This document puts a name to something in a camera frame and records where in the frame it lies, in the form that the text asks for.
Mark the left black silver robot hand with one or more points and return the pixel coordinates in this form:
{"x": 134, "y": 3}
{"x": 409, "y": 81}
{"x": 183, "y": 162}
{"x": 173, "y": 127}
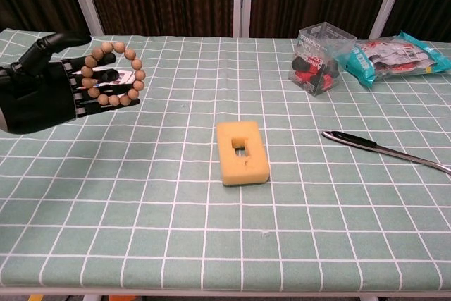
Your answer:
{"x": 35, "y": 96}

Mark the flat printed card box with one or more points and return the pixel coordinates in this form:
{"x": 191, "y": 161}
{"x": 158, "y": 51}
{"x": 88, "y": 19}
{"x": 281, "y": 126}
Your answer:
{"x": 126, "y": 77}

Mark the long metal ladle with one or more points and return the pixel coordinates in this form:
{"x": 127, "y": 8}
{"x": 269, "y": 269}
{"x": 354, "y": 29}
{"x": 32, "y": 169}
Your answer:
{"x": 356, "y": 140}

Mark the yellow sponge with rectangular hole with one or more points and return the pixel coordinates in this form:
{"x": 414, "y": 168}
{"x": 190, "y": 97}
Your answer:
{"x": 229, "y": 167}

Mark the teal snack bag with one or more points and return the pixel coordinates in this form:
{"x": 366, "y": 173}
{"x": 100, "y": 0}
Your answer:
{"x": 394, "y": 58}

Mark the clear plastic box red contents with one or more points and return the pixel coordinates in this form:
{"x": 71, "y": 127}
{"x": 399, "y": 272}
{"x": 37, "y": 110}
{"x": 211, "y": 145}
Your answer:
{"x": 317, "y": 65}

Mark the green checked tablecloth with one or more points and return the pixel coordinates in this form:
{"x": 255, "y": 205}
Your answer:
{"x": 211, "y": 227}

